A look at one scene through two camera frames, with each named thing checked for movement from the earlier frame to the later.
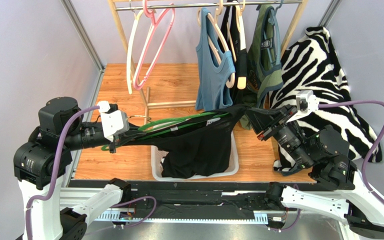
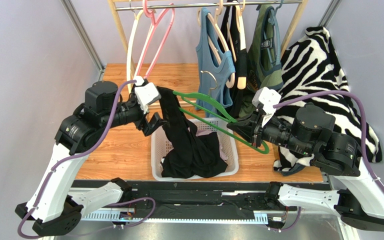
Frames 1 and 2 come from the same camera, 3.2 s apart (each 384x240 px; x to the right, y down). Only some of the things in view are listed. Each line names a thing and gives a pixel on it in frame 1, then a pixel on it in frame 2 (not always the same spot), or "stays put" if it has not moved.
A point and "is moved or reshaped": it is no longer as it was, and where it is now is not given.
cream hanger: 214,22 stays put
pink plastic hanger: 152,14 stays put
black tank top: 196,145 is moved or reshaped
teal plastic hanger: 274,21 stays put
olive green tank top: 264,69 stays put
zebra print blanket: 309,63 stays put
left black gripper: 116,141 -> 155,122
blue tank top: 211,94 stays put
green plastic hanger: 106,147 -> 232,124
